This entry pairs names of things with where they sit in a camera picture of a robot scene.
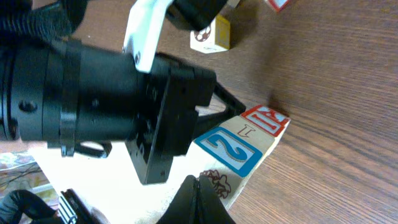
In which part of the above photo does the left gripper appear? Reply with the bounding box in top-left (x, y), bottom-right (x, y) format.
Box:
top-left (126, 53), bottom-right (246, 185)

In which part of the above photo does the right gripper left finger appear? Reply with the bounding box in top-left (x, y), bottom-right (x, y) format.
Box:
top-left (157, 175), bottom-right (198, 224)

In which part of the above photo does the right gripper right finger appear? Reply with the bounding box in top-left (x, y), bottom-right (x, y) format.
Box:
top-left (197, 176), bottom-right (236, 224)

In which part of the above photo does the wooden block K blue 2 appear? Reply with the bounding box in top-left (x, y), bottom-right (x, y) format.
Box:
top-left (177, 116), bottom-right (276, 209)

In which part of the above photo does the wooden block red 6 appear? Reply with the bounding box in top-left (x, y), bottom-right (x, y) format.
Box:
top-left (241, 105), bottom-right (291, 139)

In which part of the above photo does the wooden block soccer ball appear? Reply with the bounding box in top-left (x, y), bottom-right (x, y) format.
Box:
top-left (190, 15), bottom-right (231, 54)

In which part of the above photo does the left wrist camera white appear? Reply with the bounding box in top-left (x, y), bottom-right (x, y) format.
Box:
top-left (122, 0), bottom-right (229, 75)

